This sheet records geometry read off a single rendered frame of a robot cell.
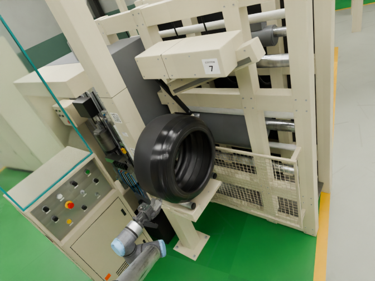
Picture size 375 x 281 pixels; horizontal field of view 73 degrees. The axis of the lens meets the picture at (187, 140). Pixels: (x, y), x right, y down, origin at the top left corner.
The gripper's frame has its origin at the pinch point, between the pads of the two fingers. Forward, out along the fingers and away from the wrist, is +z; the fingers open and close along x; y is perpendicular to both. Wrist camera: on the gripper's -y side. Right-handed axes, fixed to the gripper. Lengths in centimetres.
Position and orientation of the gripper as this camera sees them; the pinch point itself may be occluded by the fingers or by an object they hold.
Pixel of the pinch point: (160, 200)
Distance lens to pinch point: 159.2
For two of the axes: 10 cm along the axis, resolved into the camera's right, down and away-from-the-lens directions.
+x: -7.8, -1.2, 6.2
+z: 5.5, -6.0, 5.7
